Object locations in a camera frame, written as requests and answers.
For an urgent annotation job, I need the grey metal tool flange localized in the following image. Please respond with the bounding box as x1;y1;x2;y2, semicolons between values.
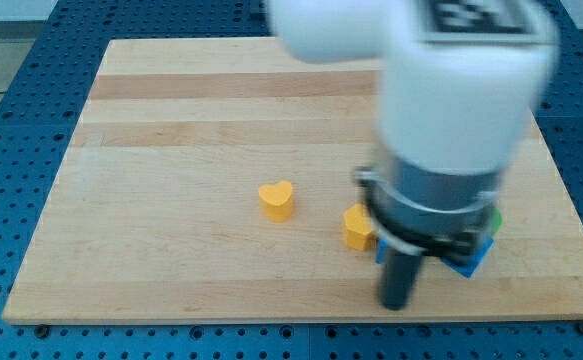
353;146;500;260

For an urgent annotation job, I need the yellow heart block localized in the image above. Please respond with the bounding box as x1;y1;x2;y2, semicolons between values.
258;180;294;222

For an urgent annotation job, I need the blue block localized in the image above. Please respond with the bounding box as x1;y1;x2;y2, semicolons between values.
375;236;494;278

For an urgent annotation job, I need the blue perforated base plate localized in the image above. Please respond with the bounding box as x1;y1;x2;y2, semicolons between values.
0;1;583;359

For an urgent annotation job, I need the yellow hexagon block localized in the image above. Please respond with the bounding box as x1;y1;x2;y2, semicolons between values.
342;203;377;251

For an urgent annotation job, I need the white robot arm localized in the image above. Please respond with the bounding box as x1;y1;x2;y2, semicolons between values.
266;1;560;310

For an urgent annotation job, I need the green star block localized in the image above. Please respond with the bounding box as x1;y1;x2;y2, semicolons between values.
490;208;503;237

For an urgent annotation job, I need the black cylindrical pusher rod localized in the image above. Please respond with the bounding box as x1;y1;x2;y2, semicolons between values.
378;247;423;310

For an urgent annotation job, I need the wooden board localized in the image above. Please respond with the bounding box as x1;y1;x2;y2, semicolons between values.
2;37;583;325

